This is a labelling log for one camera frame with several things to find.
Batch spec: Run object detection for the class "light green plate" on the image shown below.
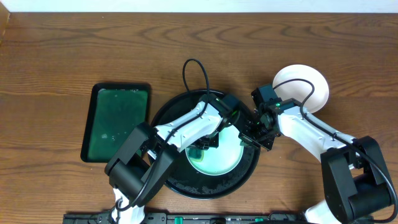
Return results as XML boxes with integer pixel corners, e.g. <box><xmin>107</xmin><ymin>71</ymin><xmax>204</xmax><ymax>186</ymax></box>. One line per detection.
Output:
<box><xmin>185</xmin><ymin>126</ymin><xmax>244</xmax><ymax>176</ymax></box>

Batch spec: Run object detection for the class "rectangular dark green tray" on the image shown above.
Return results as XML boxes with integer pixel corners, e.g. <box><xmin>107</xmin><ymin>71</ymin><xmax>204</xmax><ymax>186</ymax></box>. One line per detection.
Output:
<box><xmin>80</xmin><ymin>82</ymin><xmax>151</xmax><ymax>163</ymax></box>

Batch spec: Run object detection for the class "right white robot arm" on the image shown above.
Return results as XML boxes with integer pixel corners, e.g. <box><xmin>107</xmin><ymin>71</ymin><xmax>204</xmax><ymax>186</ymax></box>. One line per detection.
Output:
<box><xmin>239</xmin><ymin>85</ymin><xmax>397</xmax><ymax>223</ymax></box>

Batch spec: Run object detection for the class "round black tray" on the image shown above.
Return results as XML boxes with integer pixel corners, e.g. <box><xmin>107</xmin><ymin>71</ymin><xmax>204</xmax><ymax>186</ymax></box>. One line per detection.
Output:
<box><xmin>151</xmin><ymin>90</ymin><xmax>260</xmax><ymax>200</ymax></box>

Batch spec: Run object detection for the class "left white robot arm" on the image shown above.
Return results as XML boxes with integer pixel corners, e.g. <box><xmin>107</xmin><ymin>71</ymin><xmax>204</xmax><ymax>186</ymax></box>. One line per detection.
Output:
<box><xmin>104</xmin><ymin>94</ymin><xmax>244</xmax><ymax>223</ymax></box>

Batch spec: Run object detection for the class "green scrubbing sponge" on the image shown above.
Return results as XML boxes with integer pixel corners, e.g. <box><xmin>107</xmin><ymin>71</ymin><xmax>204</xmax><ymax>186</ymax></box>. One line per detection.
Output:
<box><xmin>187</xmin><ymin>148</ymin><xmax>205</xmax><ymax>162</ymax></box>

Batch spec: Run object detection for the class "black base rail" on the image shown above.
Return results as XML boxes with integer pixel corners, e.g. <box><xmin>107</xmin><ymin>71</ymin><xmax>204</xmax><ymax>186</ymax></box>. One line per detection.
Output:
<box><xmin>62</xmin><ymin>212</ymin><xmax>307</xmax><ymax>224</ymax></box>

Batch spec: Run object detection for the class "white plate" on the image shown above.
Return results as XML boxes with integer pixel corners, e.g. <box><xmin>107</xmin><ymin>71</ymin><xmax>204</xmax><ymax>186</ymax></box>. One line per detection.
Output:
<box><xmin>272</xmin><ymin>64</ymin><xmax>330</xmax><ymax>113</ymax></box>

